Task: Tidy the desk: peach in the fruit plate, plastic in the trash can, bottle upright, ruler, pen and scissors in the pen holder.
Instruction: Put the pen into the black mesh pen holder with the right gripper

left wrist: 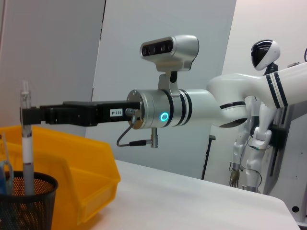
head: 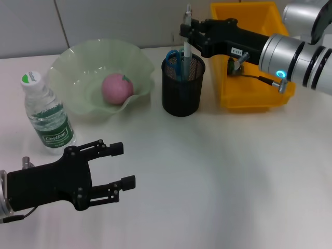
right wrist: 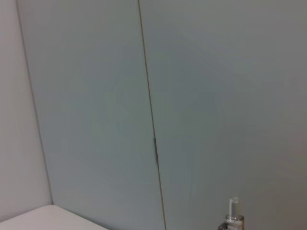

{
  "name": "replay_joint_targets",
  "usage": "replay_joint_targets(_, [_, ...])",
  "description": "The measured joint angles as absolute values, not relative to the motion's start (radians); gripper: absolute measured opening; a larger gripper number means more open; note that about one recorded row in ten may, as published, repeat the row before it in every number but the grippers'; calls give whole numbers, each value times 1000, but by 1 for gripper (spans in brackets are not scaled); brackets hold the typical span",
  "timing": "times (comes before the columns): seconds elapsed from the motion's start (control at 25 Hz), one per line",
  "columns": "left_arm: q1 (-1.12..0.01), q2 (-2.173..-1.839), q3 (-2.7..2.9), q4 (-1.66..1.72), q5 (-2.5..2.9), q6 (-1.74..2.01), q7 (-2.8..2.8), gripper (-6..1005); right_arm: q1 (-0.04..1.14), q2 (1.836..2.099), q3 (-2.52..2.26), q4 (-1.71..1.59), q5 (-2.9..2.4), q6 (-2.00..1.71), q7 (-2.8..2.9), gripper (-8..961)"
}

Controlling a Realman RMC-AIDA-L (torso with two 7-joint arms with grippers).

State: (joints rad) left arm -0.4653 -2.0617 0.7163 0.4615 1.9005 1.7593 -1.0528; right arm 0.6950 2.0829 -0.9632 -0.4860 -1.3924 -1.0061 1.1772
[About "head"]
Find black mesh pen holder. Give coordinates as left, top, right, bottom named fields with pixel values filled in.
left=161, top=51, right=206, bottom=117

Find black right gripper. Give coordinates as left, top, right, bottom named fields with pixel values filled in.
left=179, top=17, right=271, bottom=66

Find transparent plastic ruler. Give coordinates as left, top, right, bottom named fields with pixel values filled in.
left=170, top=30, right=182, bottom=51

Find clear green-label water bottle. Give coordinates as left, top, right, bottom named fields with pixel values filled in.
left=20, top=71, right=77, bottom=156

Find pink toy peach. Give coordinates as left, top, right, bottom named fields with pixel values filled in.
left=101, top=73, right=135, bottom=106

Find light blue scissors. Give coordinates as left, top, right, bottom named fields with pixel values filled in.
left=165, top=48, right=185, bottom=78

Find left gripper cable with plug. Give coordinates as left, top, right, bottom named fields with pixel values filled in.
left=0, top=156, right=37, bottom=224

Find silver ballpoint pen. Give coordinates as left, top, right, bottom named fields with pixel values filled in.
left=183, top=4, right=193, bottom=81

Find yellow plastic bin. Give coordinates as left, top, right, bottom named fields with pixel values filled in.
left=210, top=2, right=296, bottom=113

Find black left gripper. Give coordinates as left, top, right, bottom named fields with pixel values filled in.
left=6, top=139, right=136, bottom=212

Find green plastic wrapper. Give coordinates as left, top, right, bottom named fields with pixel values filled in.
left=227, top=58, right=245, bottom=76

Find pale green wavy glass bowl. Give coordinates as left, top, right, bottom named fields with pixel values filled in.
left=47, top=38, right=156, bottom=116

